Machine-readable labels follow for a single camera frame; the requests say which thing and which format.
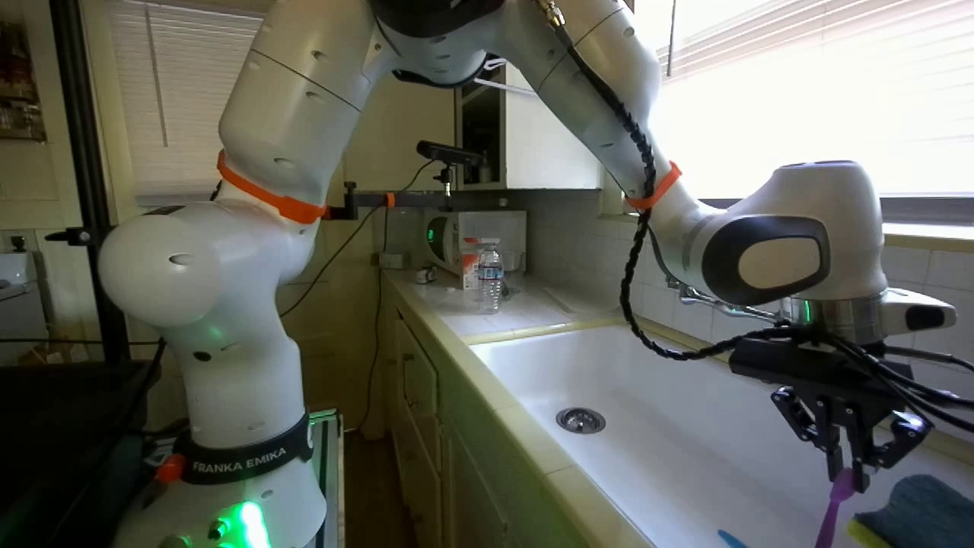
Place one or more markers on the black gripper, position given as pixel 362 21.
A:
pixel 847 405

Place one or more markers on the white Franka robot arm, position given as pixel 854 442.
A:
pixel 304 103

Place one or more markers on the white kitchen sink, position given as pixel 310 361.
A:
pixel 657 446

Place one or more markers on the metal sink drain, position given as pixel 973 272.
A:
pixel 578 420

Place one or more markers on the green and yellow sponge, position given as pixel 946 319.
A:
pixel 922 512

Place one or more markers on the blue plastic knife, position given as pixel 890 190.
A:
pixel 730 541

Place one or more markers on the white window blinds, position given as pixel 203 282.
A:
pixel 172 94
pixel 811 103

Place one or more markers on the clear water bottle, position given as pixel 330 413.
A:
pixel 491 277

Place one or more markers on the red labelled small bottle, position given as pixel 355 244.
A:
pixel 470 270

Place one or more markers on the cream lower cabinet doors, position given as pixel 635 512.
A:
pixel 426 428

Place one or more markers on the green edged robot stand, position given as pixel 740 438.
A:
pixel 326 475

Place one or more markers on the black low table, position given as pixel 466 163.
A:
pixel 62 458

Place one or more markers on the black vertical pole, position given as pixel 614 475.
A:
pixel 86 154

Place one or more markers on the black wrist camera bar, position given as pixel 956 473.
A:
pixel 792 363

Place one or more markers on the chrome wall faucet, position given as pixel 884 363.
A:
pixel 710 296

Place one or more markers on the white wall cabinet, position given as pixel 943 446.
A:
pixel 548 133

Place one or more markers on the black camera on stand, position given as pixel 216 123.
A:
pixel 451 154

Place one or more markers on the framed wall picture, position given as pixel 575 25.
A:
pixel 20 81

